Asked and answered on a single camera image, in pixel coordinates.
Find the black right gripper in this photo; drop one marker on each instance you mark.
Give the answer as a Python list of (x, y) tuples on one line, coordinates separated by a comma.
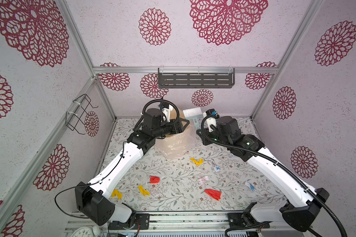
[(205, 141)]

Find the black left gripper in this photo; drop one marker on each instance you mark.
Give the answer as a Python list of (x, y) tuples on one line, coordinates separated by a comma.
[(178, 129)]

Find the light blue white brush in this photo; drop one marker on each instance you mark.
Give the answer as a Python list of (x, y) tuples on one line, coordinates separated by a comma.
[(195, 116)]

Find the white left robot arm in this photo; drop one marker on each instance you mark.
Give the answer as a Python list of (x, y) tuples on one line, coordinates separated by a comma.
[(92, 199)]

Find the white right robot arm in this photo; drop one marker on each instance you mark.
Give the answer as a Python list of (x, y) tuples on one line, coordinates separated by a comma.
[(303, 202)]

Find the cream bin with plastic liner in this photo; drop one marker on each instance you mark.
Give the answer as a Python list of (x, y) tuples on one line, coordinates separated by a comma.
[(176, 146)]

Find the yellow paper scrap far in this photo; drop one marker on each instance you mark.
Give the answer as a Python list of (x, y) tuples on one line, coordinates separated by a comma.
[(197, 162)]

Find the yellow paper scrap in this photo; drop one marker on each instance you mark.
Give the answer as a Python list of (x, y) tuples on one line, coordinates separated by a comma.
[(143, 191), (117, 194), (197, 162)]

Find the pink white paper scrap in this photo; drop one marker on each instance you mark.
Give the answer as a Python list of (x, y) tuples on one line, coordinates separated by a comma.
[(203, 180)]

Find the red paper scrap small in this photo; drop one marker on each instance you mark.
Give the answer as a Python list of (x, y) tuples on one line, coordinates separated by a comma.
[(154, 179)]

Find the red paper scrap large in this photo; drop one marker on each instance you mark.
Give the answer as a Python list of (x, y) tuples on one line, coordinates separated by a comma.
[(215, 194)]

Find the blue white scrap right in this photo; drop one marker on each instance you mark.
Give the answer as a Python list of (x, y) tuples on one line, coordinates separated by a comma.
[(250, 186)]

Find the white pink scrap near yellow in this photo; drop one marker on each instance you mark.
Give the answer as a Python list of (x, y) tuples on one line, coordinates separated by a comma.
[(154, 192)]

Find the yellow paper scrap middle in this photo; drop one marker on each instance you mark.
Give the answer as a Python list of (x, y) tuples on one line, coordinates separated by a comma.
[(143, 191)]

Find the yellow paper scrap left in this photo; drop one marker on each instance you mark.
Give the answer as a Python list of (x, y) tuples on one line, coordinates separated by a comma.
[(117, 194)]

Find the white dial gauge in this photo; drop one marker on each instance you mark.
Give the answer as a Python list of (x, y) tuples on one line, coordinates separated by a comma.
[(83, 232)]

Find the dark grey wall shelf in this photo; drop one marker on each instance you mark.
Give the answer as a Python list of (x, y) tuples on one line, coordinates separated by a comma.
[(195, 80)]

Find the black wire wall basket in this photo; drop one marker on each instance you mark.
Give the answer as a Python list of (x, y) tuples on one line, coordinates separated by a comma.
[(84, 120)]

